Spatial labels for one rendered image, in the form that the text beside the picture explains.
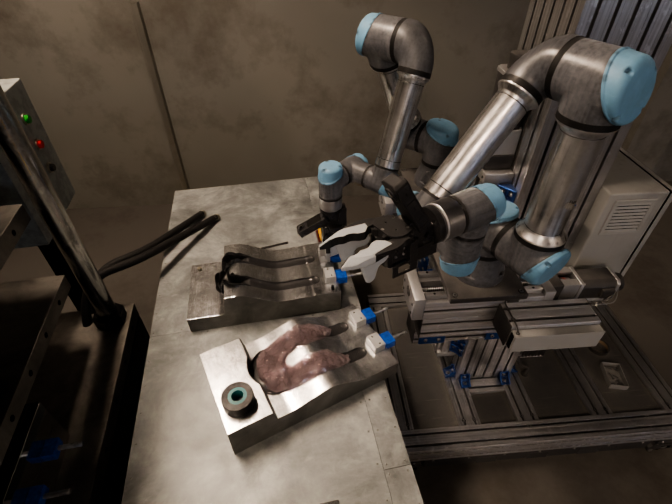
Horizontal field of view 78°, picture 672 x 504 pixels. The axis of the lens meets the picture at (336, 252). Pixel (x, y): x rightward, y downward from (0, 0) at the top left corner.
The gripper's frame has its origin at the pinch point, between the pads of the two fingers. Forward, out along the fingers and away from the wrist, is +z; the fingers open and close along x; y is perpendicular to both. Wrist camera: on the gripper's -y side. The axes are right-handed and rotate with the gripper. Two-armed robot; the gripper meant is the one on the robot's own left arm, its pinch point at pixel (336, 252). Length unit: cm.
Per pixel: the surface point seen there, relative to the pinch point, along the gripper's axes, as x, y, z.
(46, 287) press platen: 74, 31, 54
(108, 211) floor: 292, 107, 44
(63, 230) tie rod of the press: 74, 16, 44
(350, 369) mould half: 20, 57, -12
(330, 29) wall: 205, -5, -116
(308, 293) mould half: 50, 51, -14
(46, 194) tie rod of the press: 73, 5, 43
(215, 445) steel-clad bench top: 23, 63, 28
